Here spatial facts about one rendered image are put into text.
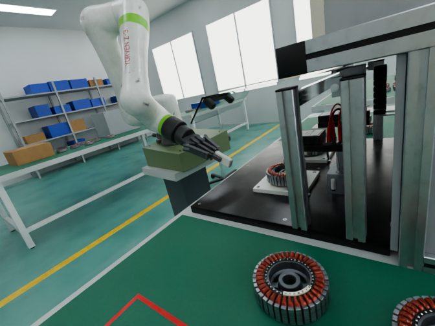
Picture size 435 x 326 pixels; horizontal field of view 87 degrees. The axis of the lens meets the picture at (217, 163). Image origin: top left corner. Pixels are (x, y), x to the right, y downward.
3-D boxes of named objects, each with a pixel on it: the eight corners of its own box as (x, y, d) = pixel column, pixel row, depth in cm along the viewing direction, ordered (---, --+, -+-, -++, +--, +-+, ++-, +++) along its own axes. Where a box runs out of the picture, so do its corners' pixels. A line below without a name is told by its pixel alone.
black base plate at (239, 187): (191, 212, 68) (189, 206, 67) (276, 145, 114) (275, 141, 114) (390, 256, 39) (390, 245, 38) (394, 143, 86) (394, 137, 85)
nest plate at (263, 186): (253, 191, 67) (252, 187, 67) (273, 171, 78) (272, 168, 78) (305, 198, 58) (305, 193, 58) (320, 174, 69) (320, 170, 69)
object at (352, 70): (339, 85, 51) (338, 66, 50) (344, 82, 56) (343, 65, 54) (363, 81, 48) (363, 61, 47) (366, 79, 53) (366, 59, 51)
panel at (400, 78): (389, 249, 38) (395, 55, 29) (393, 136, 86) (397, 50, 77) (397, 251, 37) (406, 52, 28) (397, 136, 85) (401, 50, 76)
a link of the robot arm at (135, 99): (155, 42, 95) (131, 50, 97) (138, 17, 84) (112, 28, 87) (159, 118, 83) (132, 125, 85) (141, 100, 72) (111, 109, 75)
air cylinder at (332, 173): (327, 193, 58) (326, 173, 56) (333, 180, 64) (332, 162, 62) (350, 195, 55) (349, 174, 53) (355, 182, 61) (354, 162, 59)
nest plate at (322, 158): (283, 162, 85) (283, 158, 85) (296, 149, 96) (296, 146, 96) (327, 163, 76) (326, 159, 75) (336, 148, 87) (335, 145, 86)
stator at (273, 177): (261, 185, 67) (259, 174, 66) (276, 171, 75) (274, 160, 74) (299, 189, 60) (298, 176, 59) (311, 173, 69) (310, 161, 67)
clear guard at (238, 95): (190, 124, 57) (184, 100, 56) (239, 107, 75) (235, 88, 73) (333, 109, 37) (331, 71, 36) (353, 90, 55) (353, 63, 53)
